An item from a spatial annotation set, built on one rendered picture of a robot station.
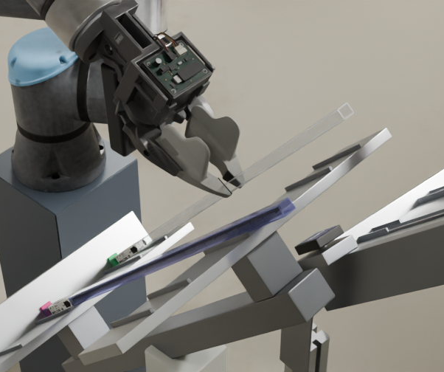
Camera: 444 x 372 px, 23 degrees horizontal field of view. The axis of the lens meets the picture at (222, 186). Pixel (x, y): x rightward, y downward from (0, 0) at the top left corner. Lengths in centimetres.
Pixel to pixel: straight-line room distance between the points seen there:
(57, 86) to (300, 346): 54
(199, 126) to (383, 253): 26
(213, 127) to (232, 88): 175
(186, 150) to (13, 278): 91
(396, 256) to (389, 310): 110
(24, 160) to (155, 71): 69
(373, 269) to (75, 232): 64
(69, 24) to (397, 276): 44
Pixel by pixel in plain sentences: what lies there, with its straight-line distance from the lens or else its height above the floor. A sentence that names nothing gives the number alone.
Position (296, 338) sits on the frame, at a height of 66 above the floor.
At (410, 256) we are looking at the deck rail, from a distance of 116.
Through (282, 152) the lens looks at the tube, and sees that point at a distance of 98.
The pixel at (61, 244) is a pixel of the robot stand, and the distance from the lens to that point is 171.
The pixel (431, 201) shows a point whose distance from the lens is 140.
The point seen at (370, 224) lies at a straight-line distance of 138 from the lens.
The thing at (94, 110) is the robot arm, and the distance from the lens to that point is 160.
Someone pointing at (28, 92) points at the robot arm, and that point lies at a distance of 161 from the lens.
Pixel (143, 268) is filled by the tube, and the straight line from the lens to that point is 105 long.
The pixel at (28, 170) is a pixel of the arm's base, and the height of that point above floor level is 58.
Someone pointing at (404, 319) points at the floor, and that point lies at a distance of 226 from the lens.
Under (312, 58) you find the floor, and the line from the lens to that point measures 296.
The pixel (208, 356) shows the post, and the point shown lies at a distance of 108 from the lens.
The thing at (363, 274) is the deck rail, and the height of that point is 78.
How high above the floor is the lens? 167
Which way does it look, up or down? 41 degrees down
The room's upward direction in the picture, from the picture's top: straight up
